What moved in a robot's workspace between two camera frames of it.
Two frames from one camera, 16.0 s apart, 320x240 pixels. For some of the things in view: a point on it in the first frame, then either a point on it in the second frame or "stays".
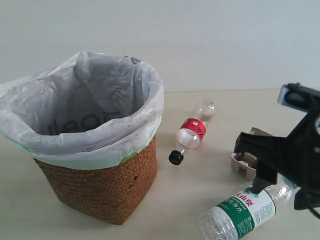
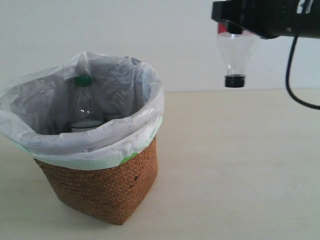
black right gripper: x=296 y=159 → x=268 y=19
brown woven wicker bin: x=110 y=194 stays
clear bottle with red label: x=192 y=129 → x=237 y=49
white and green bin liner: x=94 y=110 stays
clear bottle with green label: x=235 y=216 → x=87 y=114
